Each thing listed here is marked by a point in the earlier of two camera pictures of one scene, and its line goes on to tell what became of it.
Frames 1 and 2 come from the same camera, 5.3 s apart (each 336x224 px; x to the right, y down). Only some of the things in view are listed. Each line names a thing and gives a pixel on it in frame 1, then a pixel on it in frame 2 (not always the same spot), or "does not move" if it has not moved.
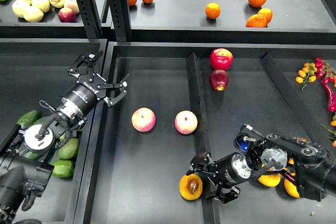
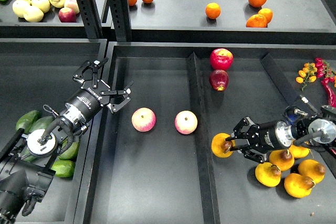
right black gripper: x=226 y=171 → x=270 y=136
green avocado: x=63 y=169 does not move
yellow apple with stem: x=58 y=1 does not move
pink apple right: x=186 y=122 does not move
